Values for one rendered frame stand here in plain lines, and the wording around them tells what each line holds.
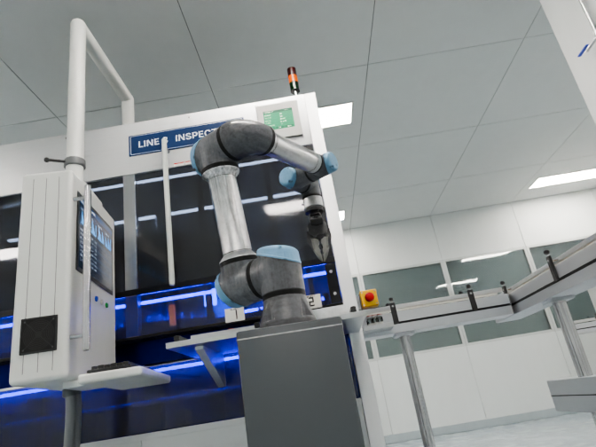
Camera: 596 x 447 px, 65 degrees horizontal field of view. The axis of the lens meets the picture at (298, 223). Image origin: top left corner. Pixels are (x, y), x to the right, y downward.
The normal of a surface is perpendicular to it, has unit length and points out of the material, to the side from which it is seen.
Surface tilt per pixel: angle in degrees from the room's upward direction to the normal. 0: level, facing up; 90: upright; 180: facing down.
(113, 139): 90
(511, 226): 90
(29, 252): 90
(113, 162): 90
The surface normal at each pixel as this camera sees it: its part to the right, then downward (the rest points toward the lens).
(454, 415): -0.07, -0.36
